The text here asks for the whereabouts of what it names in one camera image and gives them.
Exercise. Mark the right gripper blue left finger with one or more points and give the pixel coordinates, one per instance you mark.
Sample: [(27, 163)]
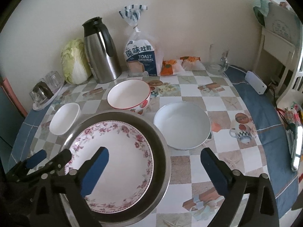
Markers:
[(92, 169)]

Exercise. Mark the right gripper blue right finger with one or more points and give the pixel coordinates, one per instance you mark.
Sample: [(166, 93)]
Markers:
[(218, 172)]

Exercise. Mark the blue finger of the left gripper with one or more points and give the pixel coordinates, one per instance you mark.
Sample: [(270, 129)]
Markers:
[(34, 160), (52, 167)]

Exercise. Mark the round floral rim plate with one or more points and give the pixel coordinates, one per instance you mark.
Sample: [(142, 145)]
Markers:
[(130, 168)]

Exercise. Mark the small white square bowl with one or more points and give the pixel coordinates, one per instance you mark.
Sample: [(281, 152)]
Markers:
[(64, 118)]

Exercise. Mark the stainless steel round tray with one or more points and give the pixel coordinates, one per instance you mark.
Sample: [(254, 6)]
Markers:
[(162, 169)]

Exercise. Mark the large white ceramic bowl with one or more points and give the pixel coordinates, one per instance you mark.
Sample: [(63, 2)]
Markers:
[(184, 125)]

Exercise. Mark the strawberry pattern red-rim bowl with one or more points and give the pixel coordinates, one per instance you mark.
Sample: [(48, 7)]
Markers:
[(130, 95)]

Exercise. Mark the checkered blue-edged tablecloth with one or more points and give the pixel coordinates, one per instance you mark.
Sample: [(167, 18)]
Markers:
[(246, 134)]

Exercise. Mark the white tray with glasses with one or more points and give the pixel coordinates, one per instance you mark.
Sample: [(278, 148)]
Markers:
[(55, 82)]

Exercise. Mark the colourful clutter pile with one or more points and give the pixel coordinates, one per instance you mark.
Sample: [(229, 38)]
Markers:
[(292, 120)]

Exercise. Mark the napa cabbage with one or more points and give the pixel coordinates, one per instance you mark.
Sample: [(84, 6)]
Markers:
[(75, 67)]

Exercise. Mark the white power adapter box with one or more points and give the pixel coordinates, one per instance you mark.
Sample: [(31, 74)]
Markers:
[(255, 82)]

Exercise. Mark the white lattice chair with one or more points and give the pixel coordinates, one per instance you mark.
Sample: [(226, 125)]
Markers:
[(293, 92)]

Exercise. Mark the clear glass mug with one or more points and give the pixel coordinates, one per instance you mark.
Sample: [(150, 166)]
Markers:
[(218, 61)]

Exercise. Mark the stainless steel thermos jug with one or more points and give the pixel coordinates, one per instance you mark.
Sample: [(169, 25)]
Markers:
[(100, 51)]

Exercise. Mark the orange snack packet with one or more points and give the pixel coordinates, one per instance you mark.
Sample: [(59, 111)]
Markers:
[(192, 63), (172, 67)]

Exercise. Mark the toast bread bag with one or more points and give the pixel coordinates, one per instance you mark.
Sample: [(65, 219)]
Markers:
[(142, 52)]

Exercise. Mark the white shelf unit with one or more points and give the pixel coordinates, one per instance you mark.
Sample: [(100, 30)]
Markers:
[(280, 33)]

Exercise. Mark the glass coffee pot black handle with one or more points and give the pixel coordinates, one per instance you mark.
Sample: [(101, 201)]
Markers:
[(41, 91)]

